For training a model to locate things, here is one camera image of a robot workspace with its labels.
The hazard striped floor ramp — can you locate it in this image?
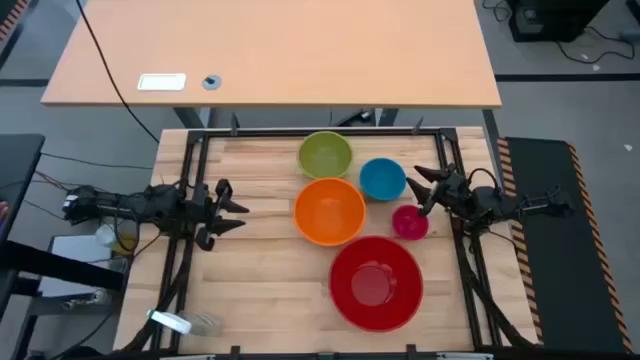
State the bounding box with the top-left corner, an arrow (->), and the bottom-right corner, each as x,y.
0,0 -> 32,42

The blue plastic bowl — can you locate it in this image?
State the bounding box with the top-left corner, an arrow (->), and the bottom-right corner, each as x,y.
358,157 -> 408,202

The light wooden desk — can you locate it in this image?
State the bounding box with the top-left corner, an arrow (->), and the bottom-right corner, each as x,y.
40,0 -> 503,130

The clear bottle with yellow liquid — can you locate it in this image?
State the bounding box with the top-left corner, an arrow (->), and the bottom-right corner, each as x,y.
94,223 -> 139,256

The black mat with hazard stripes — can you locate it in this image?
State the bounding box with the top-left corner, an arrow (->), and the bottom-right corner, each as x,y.
496,135 -> 636,354

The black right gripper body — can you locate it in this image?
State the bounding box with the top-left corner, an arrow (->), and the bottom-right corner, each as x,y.
432,162 -> 474,217

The small pink plastic bowl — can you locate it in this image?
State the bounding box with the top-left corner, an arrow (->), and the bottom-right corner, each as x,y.
391,204 -> 430,242

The green plastic bowl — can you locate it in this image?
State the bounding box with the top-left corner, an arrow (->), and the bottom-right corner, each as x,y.
297,130 -> 354,180

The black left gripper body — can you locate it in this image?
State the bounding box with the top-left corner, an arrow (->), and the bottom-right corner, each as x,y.
185,178 -> 236,252

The clear bottle with white cap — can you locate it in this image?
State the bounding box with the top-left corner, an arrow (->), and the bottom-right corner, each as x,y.
146,308 -> 225,337

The thin black floor cable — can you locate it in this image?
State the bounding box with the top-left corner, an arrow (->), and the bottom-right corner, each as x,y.
554,24 -> 636,65

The black metal table frame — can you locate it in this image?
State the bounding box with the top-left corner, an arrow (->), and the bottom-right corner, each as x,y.
122,125 -> 541,360

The large red plastic bowl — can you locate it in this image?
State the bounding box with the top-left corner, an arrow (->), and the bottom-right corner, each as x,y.
328,235 -> 425,333

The grey flat box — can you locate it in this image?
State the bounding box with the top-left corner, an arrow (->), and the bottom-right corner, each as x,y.
37,233 -> 129,301

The black side table top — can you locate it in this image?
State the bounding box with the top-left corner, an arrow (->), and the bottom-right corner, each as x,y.
0,133 -> 46,246

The black equipment box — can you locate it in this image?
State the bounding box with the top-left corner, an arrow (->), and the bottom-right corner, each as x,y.
507,0 -> 612,44

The black flat bar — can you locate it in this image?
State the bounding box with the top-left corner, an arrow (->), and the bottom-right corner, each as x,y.
0,239 -> 126,292

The orange plastic bowl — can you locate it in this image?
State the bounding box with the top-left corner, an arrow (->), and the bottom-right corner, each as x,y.
293,177 -> 368,247

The white rectangular desk plate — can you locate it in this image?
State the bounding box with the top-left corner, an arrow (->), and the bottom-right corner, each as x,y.
136,72 -> 188,92

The long black cable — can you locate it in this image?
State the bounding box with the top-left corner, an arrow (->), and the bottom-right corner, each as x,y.
74,0 -> 161,145

